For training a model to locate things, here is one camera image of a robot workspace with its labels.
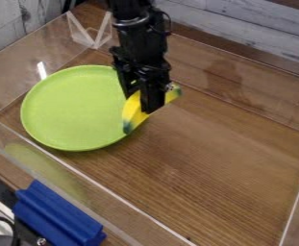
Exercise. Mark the yellow toy banana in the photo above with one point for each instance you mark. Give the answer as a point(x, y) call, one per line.
point(133, 115)

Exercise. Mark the clear acrylic corner bracket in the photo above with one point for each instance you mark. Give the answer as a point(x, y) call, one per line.
point(90, 37)

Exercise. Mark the clear acrylic enclosure wall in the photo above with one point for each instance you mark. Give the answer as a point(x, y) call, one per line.
point(129, 226)

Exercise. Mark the yellow labelled tin can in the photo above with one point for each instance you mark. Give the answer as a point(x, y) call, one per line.
point(159, 15)

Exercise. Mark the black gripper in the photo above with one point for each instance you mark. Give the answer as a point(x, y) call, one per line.
point(139, 55)

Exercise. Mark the blue plastic clamp block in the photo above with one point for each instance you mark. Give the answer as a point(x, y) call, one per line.
point(51, 216)

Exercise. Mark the green plastic plate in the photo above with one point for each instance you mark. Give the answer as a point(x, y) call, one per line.
point(71, 111)

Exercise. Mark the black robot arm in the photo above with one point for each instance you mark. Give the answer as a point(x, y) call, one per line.
point(142, 68)

